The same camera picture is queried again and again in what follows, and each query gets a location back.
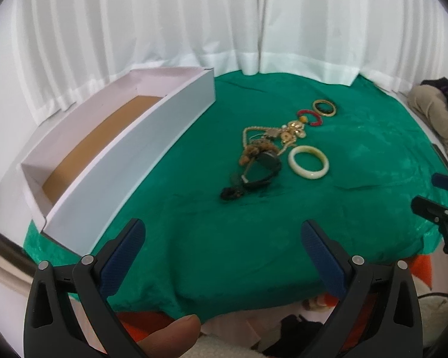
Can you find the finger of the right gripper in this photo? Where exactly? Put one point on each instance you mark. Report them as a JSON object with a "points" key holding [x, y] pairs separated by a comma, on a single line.
{"points": [[440, 181], [429, 210]]}

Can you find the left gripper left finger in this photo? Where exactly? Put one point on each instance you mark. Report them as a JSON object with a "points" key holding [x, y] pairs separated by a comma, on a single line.
{"points": [[51, 328]]}

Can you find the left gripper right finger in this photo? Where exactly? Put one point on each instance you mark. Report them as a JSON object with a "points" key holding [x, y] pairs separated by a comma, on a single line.
{"points": [[377, 314]]}

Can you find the white jade bangle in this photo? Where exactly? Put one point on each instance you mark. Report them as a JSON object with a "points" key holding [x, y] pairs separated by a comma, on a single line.
{"points": [[308, 162]]}

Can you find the gold bangle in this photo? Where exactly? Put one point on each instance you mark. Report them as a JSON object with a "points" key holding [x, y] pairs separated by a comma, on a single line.
{"points": [[325, 107]]}

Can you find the gold pendant jewelry cluster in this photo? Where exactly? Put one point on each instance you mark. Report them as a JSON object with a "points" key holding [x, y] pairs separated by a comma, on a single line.
{"points": [[291, 132]]}

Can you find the person's left hand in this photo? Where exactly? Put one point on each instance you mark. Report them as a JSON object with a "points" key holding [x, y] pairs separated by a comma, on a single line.
{"points": [[173, 340]]}

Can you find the white cardboard box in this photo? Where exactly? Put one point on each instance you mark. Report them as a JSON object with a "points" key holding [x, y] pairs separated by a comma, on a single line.
{"points": [[80, 174]]}

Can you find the green satin cloth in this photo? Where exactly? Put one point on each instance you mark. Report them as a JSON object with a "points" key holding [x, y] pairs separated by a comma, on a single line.
{"points": [[208, 256]]}

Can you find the white curtain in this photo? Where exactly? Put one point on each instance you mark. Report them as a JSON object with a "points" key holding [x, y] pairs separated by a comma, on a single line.
{"points": [[66, 50]]}

